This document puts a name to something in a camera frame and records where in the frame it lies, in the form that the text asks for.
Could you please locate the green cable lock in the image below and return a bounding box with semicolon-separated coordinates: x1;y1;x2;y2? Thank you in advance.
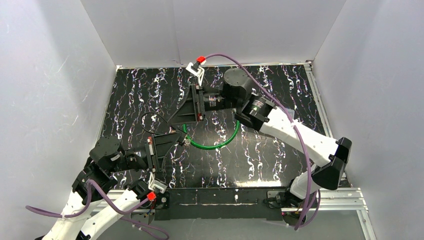
182;120;242;150

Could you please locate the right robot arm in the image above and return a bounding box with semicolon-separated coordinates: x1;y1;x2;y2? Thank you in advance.
168;68;352;200

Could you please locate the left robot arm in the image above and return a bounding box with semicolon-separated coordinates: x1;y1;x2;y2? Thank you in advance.
26;131;186;240

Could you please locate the clear plastic parts box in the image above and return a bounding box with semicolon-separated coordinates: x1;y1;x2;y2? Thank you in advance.
286;108;296;120

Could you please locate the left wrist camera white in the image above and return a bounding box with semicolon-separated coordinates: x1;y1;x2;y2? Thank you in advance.
146;172;167;202

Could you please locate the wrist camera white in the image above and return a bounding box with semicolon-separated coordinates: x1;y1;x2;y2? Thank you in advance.
146;172;167;202
185;56;206;86

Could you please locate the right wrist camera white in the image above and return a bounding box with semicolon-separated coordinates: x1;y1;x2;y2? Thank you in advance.
185;56;206;86

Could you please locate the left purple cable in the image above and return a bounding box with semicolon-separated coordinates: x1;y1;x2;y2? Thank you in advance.
25;178;170;240

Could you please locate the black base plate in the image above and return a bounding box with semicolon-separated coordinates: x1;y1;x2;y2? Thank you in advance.
151;186;303;221

